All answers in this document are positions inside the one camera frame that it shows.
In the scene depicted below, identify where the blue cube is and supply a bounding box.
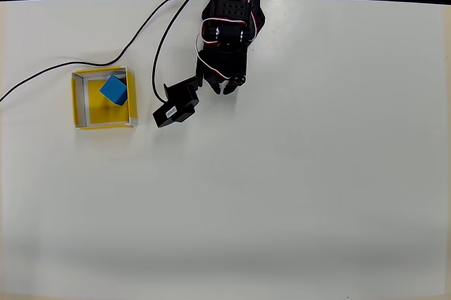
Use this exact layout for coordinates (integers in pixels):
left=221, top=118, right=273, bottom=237
left=99, top=75, right=128, bottom=107

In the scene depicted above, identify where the yellow open box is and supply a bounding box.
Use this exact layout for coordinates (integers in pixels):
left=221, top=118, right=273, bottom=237
left=70, top=65, right=139, bottom=130

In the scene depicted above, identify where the black gripper-mounted camera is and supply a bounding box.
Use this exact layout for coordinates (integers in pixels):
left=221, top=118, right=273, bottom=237
left=152, top=75, right=205, bottom=128

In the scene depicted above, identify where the black camera cable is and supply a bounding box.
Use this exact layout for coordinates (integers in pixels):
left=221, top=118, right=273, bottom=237
left=151, top=0, right=216, bottom=103

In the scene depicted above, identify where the long black cable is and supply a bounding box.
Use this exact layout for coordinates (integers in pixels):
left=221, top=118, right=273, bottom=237
left=0, top=0, right=193, bottom=103

